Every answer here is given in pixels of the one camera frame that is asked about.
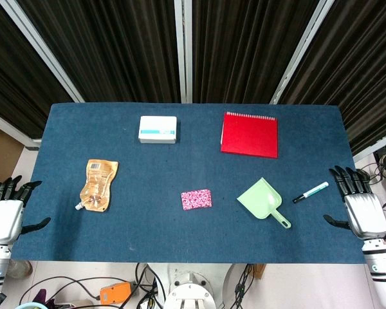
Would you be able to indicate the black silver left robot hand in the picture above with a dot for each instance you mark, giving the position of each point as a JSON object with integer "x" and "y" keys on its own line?
{"x": 4, "y": 219}

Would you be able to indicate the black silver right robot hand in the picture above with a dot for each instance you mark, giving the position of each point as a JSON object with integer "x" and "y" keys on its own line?
{"x": 365, "y": 215}

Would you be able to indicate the pink white patterned block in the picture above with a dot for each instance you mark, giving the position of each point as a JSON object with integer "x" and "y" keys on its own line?
{"x": 196, "y": 199}

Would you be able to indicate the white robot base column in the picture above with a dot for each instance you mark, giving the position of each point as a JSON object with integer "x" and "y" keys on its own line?
{"x": 188, "y": 289}

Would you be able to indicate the clear round jar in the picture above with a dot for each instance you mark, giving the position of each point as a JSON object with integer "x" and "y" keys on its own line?
{"x": 19, "y": 267}

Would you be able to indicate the white marker pen black cap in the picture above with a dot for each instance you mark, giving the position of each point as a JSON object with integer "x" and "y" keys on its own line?
{"x": 312, "y": 191}

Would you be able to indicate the brown cardboard box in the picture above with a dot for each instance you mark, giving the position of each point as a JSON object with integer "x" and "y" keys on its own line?
{"x": 1, "y": 154}

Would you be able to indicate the orange spout pouch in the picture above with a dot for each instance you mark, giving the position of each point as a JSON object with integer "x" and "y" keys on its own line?
{"x": 98, "y": 183}

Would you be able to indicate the light green dustpan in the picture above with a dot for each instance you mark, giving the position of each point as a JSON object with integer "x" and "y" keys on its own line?
{"x": 260, "y": 199}

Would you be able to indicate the brown wooden table leg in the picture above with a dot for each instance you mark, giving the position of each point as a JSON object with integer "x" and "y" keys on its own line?
{"x": 260, "y": 271}

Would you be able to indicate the orange foot pedal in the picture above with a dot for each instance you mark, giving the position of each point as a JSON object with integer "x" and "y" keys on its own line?
{"x": 115, "y": 293}

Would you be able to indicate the red spiral notebook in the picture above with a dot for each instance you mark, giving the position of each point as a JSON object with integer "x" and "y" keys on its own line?
{"x": 249, "y": 136}

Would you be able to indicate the blue felt table cloth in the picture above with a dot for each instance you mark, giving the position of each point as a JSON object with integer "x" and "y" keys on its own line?
{"x": 154, "y": 231}

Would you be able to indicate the white box with teal stripe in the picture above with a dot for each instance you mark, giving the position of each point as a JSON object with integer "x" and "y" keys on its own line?
{"x": 157, "y": 130}

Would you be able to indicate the black pleated curtain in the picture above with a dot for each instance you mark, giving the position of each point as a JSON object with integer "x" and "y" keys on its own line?
{"x": 244, "y": 48}
{"x": 115, "y": 48}

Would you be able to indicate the white metal frame post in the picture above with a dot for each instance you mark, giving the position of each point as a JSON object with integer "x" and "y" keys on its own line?
{"x": 42, "y": 51}
{"x": 297, "y": 51}
{"x": 184, "y": 51}

